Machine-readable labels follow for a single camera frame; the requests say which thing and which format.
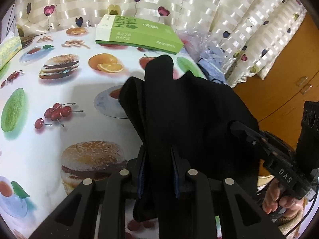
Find green white box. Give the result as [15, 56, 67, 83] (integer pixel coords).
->
[95, 15, 183, 55]

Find wooden cabinet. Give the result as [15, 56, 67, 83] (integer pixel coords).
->
[234, 15, 318, 147]

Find tissue pack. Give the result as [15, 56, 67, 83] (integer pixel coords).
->
[0, 31, 22, 70]

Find fruit print tablecloth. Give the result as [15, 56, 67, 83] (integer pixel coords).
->
[0, 26, 225, 239]

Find person's right hand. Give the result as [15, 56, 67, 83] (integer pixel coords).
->
[262, 178, 304, 218]

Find black pants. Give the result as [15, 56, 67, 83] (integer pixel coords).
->
[119, 55, 260, 238]

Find heart pattern curtain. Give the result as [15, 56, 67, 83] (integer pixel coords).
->
[15, 0, 307, 87]

